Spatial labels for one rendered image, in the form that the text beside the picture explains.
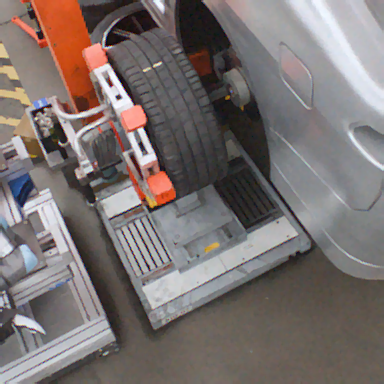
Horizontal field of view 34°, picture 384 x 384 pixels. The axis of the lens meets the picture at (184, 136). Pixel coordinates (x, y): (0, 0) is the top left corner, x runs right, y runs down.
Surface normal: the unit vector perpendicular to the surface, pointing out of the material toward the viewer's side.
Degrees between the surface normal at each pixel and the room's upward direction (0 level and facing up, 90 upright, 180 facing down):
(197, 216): 0
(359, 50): 22
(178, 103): 38
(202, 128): 58
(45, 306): 0
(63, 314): 0
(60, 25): 90
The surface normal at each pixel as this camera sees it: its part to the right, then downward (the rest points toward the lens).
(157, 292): -0.13, -0.61
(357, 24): -0.29, -0.34
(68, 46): 0.44, 0.67
